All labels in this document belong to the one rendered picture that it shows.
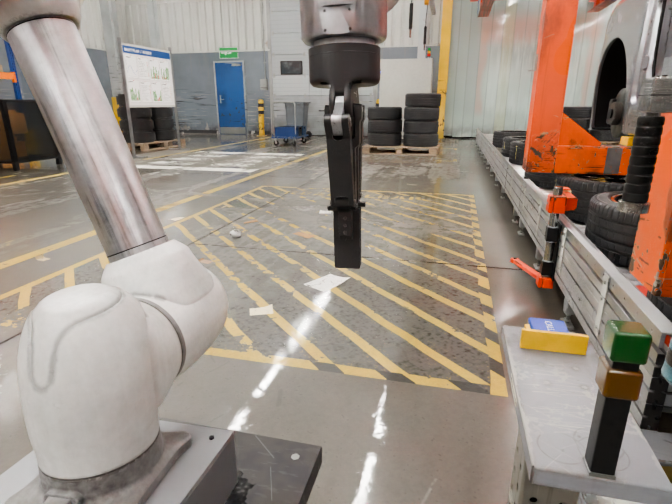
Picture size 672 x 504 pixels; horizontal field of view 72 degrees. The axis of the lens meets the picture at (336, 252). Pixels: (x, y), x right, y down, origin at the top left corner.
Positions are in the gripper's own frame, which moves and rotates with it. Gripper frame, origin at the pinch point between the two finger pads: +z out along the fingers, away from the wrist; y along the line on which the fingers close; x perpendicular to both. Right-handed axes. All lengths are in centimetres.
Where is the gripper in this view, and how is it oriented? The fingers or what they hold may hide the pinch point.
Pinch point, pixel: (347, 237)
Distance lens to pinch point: 53.0
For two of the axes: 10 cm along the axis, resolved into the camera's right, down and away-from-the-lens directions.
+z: 0.2, 9.7, 2.5
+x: 9.9, 0.2, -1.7
